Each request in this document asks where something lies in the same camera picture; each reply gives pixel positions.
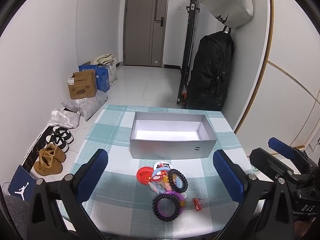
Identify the pink pig charm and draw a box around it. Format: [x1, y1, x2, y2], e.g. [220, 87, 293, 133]
[161, 176, 173, 190]

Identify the blue printed carton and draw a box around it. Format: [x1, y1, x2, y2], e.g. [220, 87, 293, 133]
[79, 61, 97, 74]
[95, 66, 110, 93]

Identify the red hair clip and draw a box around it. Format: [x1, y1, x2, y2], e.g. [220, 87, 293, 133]
[192, 197, 204, 210]

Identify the brown suede shoe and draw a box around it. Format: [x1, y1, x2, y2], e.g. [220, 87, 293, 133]
[46, 144, 67, 163]
[34, 149, 63, 176]

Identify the black white sneaker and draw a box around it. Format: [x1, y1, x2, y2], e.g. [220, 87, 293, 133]
[46, 135, 70, 153]
[51, 127, 74, 144]

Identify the person's leg in grey trousers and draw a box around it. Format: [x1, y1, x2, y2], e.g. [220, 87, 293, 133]
[0, 195, 28, 240]

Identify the black backpack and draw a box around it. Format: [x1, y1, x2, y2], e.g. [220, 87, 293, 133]
[187, 26, 235, 112]

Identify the silver rectangular box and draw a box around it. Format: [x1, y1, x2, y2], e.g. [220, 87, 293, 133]
[129, 111, 217, 160]

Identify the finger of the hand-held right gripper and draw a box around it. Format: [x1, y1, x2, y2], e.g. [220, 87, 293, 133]
[250, 148, 297, 180]
[268, 137, 312, 167]

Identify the brown cardboard box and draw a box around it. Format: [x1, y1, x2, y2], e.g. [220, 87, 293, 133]
[67, 70, 98, 100]

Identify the white wardrobe with gold trim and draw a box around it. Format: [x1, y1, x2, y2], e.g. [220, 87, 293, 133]
[234, 0, 320, 150]

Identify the white round badge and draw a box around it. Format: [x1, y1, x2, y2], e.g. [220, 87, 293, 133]
[153, 162, 172, 172]

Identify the red round badge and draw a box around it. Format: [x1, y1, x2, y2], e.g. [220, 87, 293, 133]
[136, 166, 153, 188]

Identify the grey entrance door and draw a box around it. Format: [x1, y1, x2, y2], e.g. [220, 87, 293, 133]
[124, 0, 169, 67]

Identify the grey parcel bag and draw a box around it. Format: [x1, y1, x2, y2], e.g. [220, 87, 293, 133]
[79, 90, 108, 121]
[62, 98, 90, 113]

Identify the white hanging shoulder bag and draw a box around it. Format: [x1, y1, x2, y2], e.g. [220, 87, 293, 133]
[195, 0, 254, 28]

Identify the white plastic parcel bag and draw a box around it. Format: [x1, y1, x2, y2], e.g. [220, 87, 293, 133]
[49, 109, 80, 128]

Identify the purple bracelet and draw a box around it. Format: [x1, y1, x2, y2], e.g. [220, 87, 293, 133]
[160, 190, 187, 218]

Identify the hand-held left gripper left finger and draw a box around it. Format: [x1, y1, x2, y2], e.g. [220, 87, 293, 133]
[26, 149, 109, 240]

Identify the teal checked tablecloth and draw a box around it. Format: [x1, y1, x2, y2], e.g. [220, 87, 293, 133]
[59, 104, 253, 233]

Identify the light blue bracelet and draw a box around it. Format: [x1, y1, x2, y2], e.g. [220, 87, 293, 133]
[149, 167, 173, 194]

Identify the black metal rack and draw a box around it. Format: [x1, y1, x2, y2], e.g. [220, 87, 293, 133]
[176, 0, 200, 105]

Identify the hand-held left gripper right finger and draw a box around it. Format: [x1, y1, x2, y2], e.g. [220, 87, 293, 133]
[212, 149, 295, 240]

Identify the black spiral hair tie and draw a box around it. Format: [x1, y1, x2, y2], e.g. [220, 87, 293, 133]
[152, 194, 181, 222]
[167, 169, 188, 193]

